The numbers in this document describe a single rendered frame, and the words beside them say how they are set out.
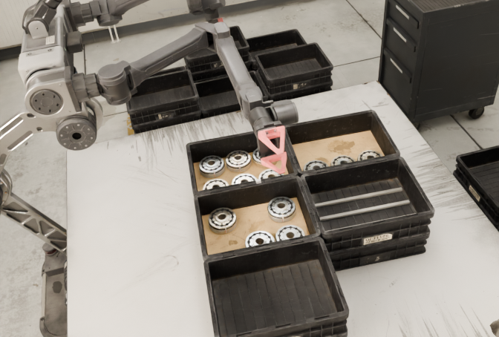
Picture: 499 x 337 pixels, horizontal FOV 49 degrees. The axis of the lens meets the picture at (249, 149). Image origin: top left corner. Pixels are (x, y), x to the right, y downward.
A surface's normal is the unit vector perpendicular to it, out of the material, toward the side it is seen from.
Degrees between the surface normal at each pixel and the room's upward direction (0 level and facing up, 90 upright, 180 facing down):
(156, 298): 0
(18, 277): 0
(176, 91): 0
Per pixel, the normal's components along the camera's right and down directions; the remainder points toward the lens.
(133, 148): -0.08, -0.75
